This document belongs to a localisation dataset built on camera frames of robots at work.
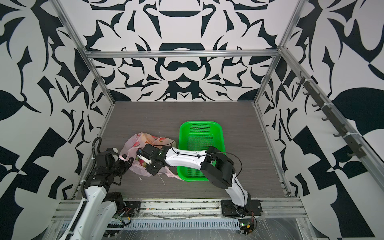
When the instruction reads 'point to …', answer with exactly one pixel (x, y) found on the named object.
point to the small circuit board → (246, 225)
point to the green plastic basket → (199, 136)
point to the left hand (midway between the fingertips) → (133, 156)
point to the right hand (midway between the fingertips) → (150, 167)
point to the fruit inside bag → (142, 162)
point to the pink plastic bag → (135, 142)
